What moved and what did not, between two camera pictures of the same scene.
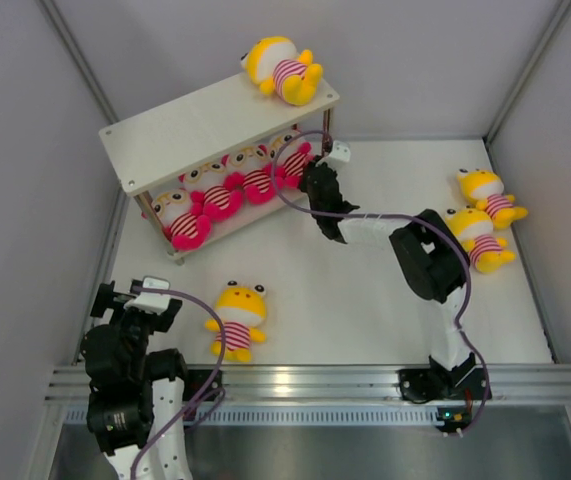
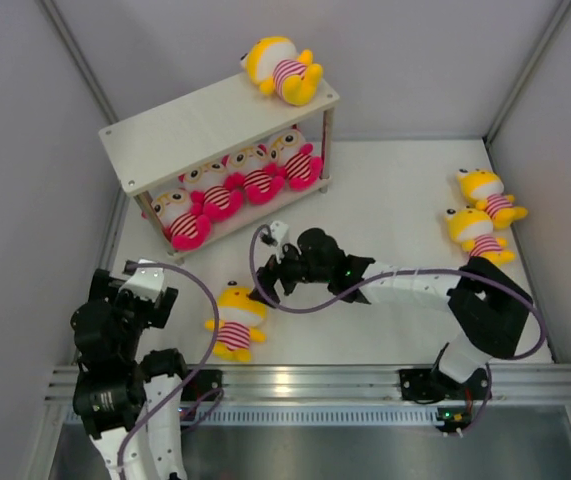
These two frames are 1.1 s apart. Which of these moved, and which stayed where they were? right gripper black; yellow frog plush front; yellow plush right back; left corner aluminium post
Moved: right gripper black
Stayed: yellow frog plush front; yellow plush right back; left corner aluminium post
